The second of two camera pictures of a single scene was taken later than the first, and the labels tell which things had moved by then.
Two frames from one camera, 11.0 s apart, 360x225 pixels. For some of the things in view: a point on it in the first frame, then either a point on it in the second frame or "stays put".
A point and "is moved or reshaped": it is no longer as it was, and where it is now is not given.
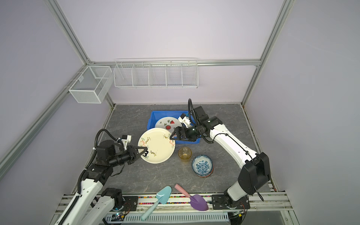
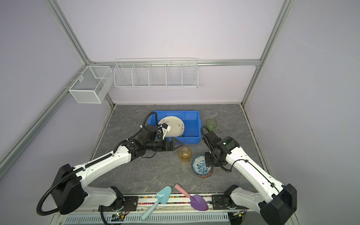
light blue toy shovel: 162,196 stays put
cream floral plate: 159,146 is moved or reshaped
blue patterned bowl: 202,164 stays put
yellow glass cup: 184,153 stays put
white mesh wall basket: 93,85 stays put
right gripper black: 187,136 -> 208,162
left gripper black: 131,150 -> 172,147
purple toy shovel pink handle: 197,201 stays put
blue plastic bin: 154,115 stays put
